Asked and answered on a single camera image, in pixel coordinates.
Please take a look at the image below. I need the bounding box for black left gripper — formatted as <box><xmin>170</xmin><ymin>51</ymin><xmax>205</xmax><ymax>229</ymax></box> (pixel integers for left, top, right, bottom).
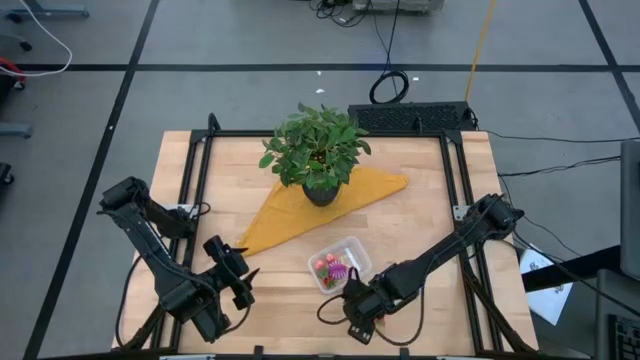
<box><xmin>202</xmin><ymin>234</ymin><xmax>261</xmax><ymax>311</ymax></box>

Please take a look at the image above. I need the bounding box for yellow cloth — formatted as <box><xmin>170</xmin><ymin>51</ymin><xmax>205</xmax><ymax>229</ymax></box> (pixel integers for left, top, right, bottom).
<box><xmin>234</xmin><ymin>165</ymin><xmax>410</xmax><ymax>259</ymax></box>

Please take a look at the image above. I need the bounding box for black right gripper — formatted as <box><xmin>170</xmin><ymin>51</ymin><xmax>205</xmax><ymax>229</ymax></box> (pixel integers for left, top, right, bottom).
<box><xmin>342</xmin><ymin>267</ymin><xmax>389</xmax><ymax>346</ymax></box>

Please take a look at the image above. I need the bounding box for red cart part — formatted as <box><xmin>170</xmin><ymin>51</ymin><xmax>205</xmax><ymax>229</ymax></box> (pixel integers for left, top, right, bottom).
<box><xmin>0</xmin><ymin>56</ymin><xmax>27</xmax><ymax>94</ymax></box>

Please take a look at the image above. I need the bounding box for clear plastic container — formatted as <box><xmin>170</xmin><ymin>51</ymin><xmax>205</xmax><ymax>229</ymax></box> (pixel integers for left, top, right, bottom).
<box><xmin>307</xmin><ymin>235</ymin><xmax>374</xmax><ymax>296</ymax></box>

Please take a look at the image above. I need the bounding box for green potted plant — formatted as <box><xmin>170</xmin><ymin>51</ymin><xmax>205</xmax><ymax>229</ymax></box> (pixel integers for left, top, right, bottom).
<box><xmin>258</xmin><ymin>102</ymin><xmax>372</xmax><ymax>208</ymax></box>

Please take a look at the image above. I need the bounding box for grey chair base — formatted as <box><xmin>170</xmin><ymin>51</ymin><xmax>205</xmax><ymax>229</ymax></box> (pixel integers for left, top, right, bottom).
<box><xmin>0</xmin><ymin>0</ymin><xmax>91</xmax><ymax>54</ymax></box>

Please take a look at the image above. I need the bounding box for yellow hanging cable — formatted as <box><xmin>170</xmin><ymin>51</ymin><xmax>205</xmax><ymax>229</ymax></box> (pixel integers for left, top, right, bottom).
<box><xmin>463</xmin><ymin>0</ymin><xmax>498</xmax><ymax>104</ymax></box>

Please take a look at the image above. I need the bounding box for white cable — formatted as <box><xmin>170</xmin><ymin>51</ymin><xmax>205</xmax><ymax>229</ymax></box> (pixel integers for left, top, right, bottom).
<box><xmin>0</xmin><ymin>0</ymin><xmax>74</xmax><ymax>79</ymax></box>

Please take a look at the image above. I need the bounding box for black perforated box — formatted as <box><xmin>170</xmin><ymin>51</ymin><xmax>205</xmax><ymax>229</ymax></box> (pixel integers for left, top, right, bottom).
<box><xmin>347</xmin><ymin>101</ymin><xmax>474</xmax><ymax>134</ymax></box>

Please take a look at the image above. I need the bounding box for white paper sheet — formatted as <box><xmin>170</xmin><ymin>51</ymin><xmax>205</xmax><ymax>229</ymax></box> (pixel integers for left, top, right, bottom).
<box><xmin>518</xmin><ymin>243</ymin><xmax>575</xmax><ymax>327</ymax></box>

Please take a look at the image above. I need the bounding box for grey furniture leg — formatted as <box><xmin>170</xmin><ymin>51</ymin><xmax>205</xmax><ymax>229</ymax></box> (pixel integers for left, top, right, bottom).
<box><xmin>0</xmin><ymin>123</ymin><xmax>34</xmax><ymax>140</ymax></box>

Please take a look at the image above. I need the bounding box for black cable bundle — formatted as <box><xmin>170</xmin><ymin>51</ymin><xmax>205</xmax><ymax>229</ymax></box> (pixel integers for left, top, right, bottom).
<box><xmin>308</xmin><ymin>0</ymin><xmax>372</xmax><ymax>29</ymax></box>

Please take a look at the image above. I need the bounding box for black keyboard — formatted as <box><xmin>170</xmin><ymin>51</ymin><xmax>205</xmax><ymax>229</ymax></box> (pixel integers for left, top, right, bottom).
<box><xmin>606</xmin><ymin>313</ymin><xmax>640</xmax><ymax>360</ymax></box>

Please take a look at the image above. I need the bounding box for black hanging cable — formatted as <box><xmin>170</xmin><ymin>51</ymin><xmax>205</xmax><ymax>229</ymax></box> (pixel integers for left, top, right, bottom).
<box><xmin>368</xmin><ymin>0</ymin><xmax>411</xmax><ymax>106</ymax></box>

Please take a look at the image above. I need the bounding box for grey device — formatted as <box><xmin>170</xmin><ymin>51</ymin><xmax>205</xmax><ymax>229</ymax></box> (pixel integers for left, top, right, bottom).
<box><xmin>351</xmin><ymin>0</ymin><xmax>445</xmax><ymax>14</ymax></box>

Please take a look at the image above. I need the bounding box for black desk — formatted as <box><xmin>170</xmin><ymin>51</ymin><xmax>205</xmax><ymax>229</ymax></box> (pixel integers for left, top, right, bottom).
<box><xmin>522</xmin><ymin>243</ymin><xmax>640</xmax><ymax>360</ymax></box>

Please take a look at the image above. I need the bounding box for black aluminium table frame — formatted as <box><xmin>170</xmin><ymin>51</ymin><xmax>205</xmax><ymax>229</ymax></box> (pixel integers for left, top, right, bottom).
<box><xmin>113</xmin><ymin>112</ymin><xmax>539</xmax><ymax>360</ymax></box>

